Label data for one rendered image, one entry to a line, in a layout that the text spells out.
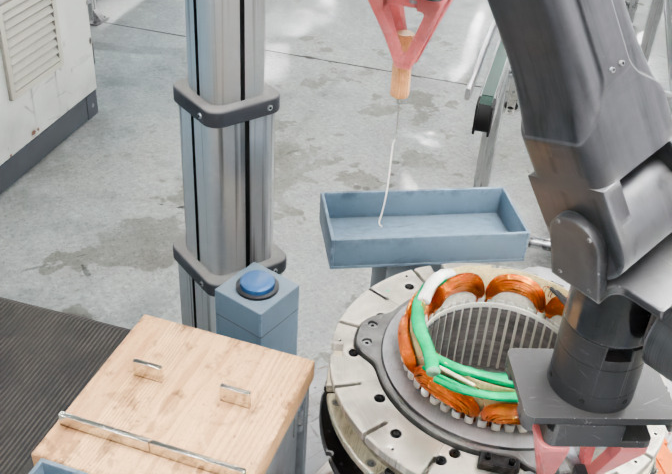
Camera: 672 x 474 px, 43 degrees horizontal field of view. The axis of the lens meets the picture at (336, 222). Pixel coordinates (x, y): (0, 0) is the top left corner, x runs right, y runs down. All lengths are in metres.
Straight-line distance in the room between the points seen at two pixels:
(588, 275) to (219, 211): 0.72
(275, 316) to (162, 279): 1.72
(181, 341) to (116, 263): 1.90
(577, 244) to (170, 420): 0.45
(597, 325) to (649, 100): 0.15
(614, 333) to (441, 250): 0.54
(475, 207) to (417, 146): 2.28
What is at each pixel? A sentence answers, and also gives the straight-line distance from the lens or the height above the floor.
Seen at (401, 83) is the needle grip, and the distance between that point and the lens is 0.78.
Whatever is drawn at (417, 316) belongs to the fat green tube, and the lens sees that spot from 0.79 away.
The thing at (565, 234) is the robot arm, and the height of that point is 1.40.
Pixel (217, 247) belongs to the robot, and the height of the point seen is 0.97.
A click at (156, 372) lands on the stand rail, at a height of 1.08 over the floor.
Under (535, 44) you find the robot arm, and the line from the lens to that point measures 0.44.
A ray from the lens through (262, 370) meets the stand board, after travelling 0.86.
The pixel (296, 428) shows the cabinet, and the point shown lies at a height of 0.99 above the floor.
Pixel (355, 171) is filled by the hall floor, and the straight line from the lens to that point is 3.24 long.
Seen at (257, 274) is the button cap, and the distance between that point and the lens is 1.00.
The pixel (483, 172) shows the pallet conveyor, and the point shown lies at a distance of 2.62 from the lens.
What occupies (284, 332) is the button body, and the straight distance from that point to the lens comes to 1.03.
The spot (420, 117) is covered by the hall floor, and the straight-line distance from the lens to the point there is 3.67.
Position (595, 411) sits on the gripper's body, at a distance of 0.59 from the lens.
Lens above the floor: 1.66
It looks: 34 degrees down
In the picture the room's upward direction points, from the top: 4 degrees clockwise
